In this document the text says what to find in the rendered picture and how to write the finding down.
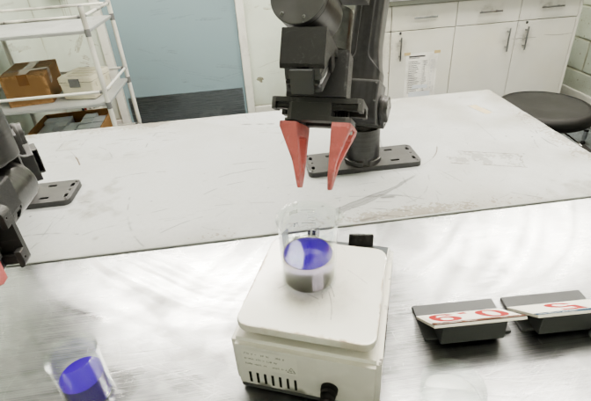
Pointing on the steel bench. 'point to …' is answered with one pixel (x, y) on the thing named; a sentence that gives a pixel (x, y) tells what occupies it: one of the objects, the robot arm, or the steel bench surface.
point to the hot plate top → (264, 282)
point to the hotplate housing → (314, 362)
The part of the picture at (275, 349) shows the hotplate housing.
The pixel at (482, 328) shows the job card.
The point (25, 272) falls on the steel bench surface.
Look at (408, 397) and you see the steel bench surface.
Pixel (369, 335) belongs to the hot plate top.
